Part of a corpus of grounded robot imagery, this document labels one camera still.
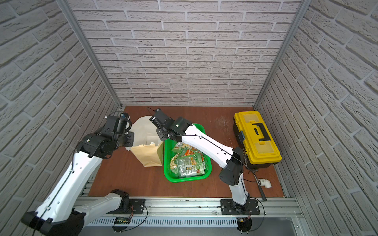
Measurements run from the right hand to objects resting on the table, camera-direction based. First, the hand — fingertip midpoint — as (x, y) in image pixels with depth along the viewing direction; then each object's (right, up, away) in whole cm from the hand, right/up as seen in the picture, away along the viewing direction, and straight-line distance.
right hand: (168, 127), depth 76 cm
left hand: (-21, -2, -5) cm, 21 cm away
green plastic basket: (-1, -23, +8) cm, 25 cm away
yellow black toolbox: (+49, -12, 0) cm, 50 cm away
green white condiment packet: (+12, -23, +9) cm, 28 cm away
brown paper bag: (-9, -7, -9) cm, 15 cm away
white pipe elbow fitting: (+53, -31, +3) cm, 61 cm away
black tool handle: (+51, -36, +2) cm, 63 cm away
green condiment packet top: (+7, -15, +13) cm, 22 cm away
